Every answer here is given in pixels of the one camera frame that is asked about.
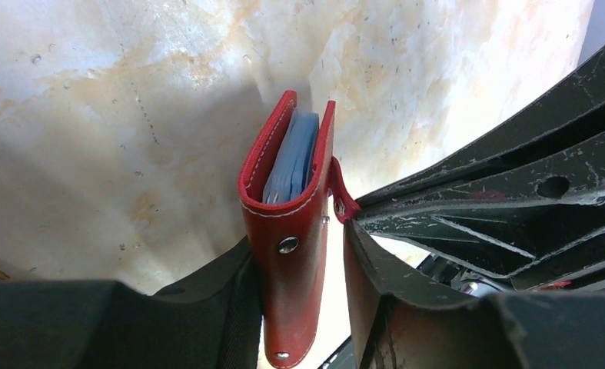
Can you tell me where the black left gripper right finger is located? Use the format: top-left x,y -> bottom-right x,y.
344,221 -> 605,368

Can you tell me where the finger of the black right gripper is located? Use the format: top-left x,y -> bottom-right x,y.
356,45 -> 605,290

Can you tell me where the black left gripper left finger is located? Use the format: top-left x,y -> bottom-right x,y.
0,239 -> 261,368

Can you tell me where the red leather card holder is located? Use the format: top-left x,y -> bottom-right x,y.
238,90 -> 360,368

